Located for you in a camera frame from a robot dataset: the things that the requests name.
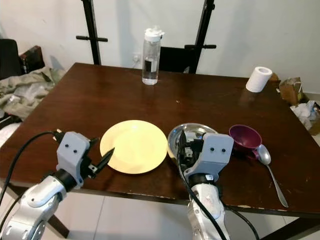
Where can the olive green cloth bag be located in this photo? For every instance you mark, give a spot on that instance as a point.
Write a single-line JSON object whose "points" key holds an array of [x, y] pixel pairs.
{"points": [[30, 90]]}

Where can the white toilet paper roll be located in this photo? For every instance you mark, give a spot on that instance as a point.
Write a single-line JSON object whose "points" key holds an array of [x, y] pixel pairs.
{"points": [[259, 80]]}

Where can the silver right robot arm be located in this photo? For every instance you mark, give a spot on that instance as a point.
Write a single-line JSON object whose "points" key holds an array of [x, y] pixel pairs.
{"points": [[205, 210]]}

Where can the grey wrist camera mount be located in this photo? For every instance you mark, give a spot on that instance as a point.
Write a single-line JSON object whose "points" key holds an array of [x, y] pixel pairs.
{"points": [[72, 152], [214, 150]]}

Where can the dark brown box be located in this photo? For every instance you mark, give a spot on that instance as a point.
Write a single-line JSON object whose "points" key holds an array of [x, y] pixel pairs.
{"points": [[31, 60]]}

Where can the dark wooden table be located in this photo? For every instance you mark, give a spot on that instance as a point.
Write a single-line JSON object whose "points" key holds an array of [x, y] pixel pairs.
{"points": [[105, 95]]}

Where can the black chair backrest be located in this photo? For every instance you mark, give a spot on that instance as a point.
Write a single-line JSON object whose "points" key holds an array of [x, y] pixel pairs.
{"points": [[175, 59]]}

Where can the black slanted stand pole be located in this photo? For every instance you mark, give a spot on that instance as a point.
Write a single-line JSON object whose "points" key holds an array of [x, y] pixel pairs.
{"points": [[202, 30]]}

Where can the black stand pole with crossbar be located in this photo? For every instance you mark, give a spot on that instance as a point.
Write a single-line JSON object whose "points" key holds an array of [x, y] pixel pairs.
{"points": [[91, 30]]}

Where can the white wall socket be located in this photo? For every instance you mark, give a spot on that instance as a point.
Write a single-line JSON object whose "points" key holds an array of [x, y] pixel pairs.
{"points": [[136, 57]]}

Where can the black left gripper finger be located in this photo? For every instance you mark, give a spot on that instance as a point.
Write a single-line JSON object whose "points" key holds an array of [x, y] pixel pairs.
{"points": [[100, 174], [106, 158]]}

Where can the yellow plate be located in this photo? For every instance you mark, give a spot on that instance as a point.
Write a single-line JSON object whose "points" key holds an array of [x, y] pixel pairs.
{"points": [[132, 147]]}

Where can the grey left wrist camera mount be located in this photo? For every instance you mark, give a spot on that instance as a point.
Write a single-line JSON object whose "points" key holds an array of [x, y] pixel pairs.
{"points": [[72, 152]]}

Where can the metal spoon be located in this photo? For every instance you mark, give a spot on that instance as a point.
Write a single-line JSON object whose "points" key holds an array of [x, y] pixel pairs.
{"points": [[263, 155]]}

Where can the small crumpled white bag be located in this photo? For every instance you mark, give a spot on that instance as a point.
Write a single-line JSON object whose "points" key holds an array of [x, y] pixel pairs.
{"points": [[307, 114]]}

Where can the shiny steel bowl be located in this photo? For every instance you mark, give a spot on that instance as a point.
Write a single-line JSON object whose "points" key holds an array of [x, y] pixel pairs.
{"points": [[197, 129]]}

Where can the maroon plastic bowl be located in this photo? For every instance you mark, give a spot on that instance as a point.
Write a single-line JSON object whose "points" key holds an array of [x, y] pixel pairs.
{"points": [[245, 136]]}

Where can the clear water bottle white cap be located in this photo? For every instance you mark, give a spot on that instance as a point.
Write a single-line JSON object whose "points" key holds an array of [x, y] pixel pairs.
{"points": [[151, 57]]}

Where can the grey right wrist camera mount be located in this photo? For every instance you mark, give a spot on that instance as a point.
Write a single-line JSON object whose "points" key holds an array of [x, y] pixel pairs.
{"points": [[214, 150]]}

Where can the brown cardboard box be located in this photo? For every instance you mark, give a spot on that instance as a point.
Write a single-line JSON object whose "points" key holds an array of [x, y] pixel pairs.
{"points": [[290, 90]]}

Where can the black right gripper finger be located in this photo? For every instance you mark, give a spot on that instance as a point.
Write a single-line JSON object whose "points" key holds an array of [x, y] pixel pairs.
{"points": [[181, 145], [186, 142]]}

